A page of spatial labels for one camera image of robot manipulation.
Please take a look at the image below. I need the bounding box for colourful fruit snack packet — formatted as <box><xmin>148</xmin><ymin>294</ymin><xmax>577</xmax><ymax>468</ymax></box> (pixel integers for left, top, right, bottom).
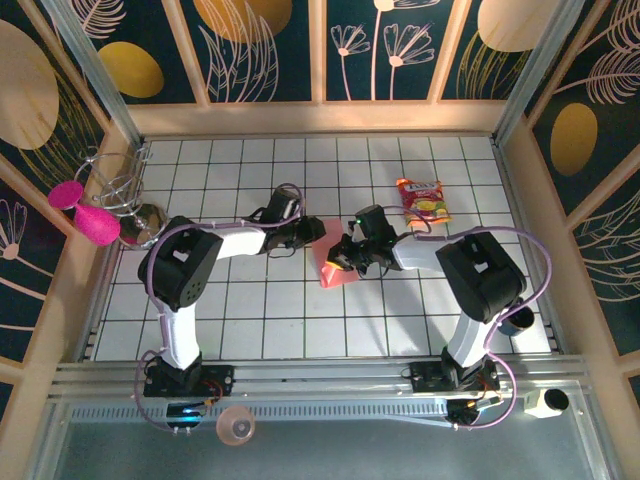
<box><xmin>395</xmin><ymin>178</ymin><xmax>454</xmax><ymax>230</ymax></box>

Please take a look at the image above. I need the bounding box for aluminium frame post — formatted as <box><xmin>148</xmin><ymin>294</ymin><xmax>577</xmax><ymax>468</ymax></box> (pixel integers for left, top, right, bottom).
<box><xmin>38</xmin><ymin>0</ymin><xmax>147</xmax><ymax>147</ymax></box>
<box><xmin>492</xmin><ymin>0</ymin><xmax>587</xmax><ymax>145</ymax></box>

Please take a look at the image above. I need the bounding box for aluminium mounting rail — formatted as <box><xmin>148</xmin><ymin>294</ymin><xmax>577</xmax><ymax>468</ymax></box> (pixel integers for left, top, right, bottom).
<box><xmin>49</xmin><ymin>354</ymin><xmax>594</xmax><ymax>401</ymax></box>

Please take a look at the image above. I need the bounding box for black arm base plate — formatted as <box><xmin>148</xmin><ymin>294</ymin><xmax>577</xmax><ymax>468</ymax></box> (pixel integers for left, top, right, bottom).
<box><xmin>143</xmin><ymin>363</ymin><xmax>236</xmax><ymax>399</ymax></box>
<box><xmin>408</xmin><ymin>360</ymin><xmax>501</xmax><ymax>396</ymax></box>

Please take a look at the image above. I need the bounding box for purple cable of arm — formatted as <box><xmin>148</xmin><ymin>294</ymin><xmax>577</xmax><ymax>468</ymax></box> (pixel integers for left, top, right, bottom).
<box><xmin>402</xmin><ymin>207</ymin><xmax>555</xmax><ymax>432</ymax></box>
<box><xmin>133</xmin><ymin>182</ymin><xmax>306</xmax><ymax>434</ymax></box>

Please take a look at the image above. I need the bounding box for white cube camera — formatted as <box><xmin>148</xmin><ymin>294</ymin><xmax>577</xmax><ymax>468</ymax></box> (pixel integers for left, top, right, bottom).
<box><xmin>522</xmin><ymin>387</ymin><xmax>571</xmax><ymax>420</ymax></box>

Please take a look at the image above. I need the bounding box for perforated metal cable duct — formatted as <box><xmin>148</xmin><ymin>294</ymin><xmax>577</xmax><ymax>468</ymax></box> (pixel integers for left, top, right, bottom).
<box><xmin>69</xmin><ymin>399</ymin><xmax>451</xmax><ymax>425</ymax></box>

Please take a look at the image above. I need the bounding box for chrome wire stand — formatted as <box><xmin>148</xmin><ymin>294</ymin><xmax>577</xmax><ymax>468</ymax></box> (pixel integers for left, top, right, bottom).
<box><xmin>74</xmin><ymin>147</ymin><xmax>171</xmax><ymax>251</ymax></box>

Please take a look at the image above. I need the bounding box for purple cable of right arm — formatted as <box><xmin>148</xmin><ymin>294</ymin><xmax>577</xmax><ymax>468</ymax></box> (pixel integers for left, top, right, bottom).
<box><xmin>402</xmin><ymin>207</ymin><xmax>555</xmax><ymax>432</ymax></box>

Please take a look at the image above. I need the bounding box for black electronics module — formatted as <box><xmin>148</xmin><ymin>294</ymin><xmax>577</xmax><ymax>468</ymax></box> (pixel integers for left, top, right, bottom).
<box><xmin>166</xmin><ymin>402</ymin><xmax>207</xmax><ymax>427</ymax></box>
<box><xmin>446</xmin><ymin>397</ymin><xmax>504</xmax><ymax>427</ymax></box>

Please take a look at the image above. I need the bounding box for pink paper sheet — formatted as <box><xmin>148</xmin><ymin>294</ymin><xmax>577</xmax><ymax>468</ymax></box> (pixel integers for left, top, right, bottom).
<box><xmin>312</xmin><ymin>217</ymin><xmax>362</xmax><ymax>290</ymax></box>

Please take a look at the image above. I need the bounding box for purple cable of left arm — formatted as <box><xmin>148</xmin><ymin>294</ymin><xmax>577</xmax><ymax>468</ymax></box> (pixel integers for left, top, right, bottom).
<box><xmin>133</xmin><ymin>182</ymin><xmax>306</xmax><ymax>434</ymax></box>

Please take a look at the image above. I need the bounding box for magenta plastic goblet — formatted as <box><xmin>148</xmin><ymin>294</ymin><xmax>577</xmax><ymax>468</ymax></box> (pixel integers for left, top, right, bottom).
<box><xmin>48</xmin><ymin>180</ymin><xmax>123</xmax><ymax>247</ymax></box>

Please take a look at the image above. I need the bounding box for dark mug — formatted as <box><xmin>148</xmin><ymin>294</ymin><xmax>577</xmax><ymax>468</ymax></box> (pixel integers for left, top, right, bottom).
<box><xmin>502</xmin><ymin>297</ymin><xmax>535</xmax><ymax>337</ymax></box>

